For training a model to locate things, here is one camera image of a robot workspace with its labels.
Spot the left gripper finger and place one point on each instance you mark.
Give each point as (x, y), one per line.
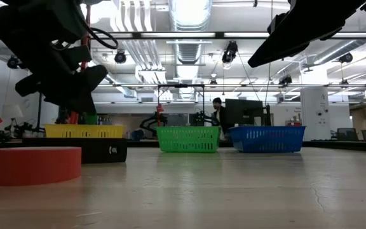
(65, 100)
(86, 103)

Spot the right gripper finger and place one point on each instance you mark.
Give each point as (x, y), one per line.
(284, 52)
(273, 44)

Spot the black stapler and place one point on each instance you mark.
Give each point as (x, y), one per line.
(100, 149)

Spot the red tape roll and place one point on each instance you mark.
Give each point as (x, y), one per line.
(33, 167)

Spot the background black robot arm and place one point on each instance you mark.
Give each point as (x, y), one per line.
(151, 120)

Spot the yellow plastic basket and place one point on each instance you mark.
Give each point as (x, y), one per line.
(84, 131)

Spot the black ceiling spotlight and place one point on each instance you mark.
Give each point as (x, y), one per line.
(120, 57)
(285, 80)
(13, 62)
(346, 58)
(230, 52)

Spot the white lampshade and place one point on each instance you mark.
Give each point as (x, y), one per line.
(12, 111)

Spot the black overhead beam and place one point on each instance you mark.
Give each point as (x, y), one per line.
(219, 35)

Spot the white building column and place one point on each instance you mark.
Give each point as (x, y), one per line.
(314, 114)

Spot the black background monitor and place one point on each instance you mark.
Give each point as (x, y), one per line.
(243, 113)

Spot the small background red lamp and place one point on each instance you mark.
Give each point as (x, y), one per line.
(160, 109)

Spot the person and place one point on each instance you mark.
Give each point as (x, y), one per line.
(218, 114)

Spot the blue plastic basket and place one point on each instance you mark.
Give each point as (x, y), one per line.
(267, 140)

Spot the green plastic basket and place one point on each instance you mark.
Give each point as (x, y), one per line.
(187, 140)

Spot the silver ceiling duct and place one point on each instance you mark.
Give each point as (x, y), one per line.
(189, 51)

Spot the background black station frame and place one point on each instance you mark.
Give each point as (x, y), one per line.
(181, 85)

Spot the black aluminium table frame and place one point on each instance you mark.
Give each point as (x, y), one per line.
(345, 145)

